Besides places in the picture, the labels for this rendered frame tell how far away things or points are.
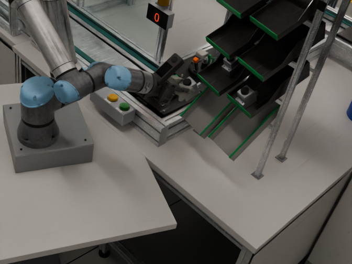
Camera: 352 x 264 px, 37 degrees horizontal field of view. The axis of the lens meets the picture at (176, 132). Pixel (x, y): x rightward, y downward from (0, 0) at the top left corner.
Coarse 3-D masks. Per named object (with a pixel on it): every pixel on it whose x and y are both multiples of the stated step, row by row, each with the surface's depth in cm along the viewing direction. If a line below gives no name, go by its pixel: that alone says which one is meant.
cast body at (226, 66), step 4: (236, 56) 196; (224, 60) 196; (228, 60) 195; (232, 60) 195; (236, 60) 195; (224, 64) 199; (228, 64) 196; (232, 64) 195; (236, 64) 197; (240, 64) 199; (224, 68) 198; (228, 68) 198; (232, 68) 196; (236, 68) 198; (240, 68) 200; (224, 72) 200; (228, 72) 197; (232, 72) 198
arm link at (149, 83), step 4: (144, 72) 172; (148, 72) 174; (148, 76) 172; (148, 80) 172; (152, 80) 173; (148, 84) 172; (152, 84) 173; (144, 88) 172; (148, 88) 173; (140, 92) 173; (144, 92) 174
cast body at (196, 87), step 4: (184, 80) 189; (188, 80) 189; (192, 80) 190; (184, 84) 188; (188, 84) 188; (192, 84) 189; (196, 84) 189; (200, 84) 194; (196, 88) 191; (196, 92) 192; (188, 96) 191; (192, 96) 192; (188, 100) 192
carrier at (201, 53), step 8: (192, 56) 254; (200, 56) 253; (208, 56) 244; (184, 64) 247; (192, 64) 245; (200, 64) 246; (208, 64) 247; (176, 72) 241; (184, 72) 242; (192, 72) 240; (200, 80) 240; (200, 88) 235
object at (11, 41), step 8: (0, 32) 262; (0, 40) 268; (8, 40) 259; (16, 40) 258; (24, 40) 259; (0, 48) 269; (8, 48) 262; (0, 56) 272; (8, 56) 266; (0, 64) 276; (8, 64) 269; (0, 72) 279; (8, 72) 272; (0, 80) 283; (8, 80) 276
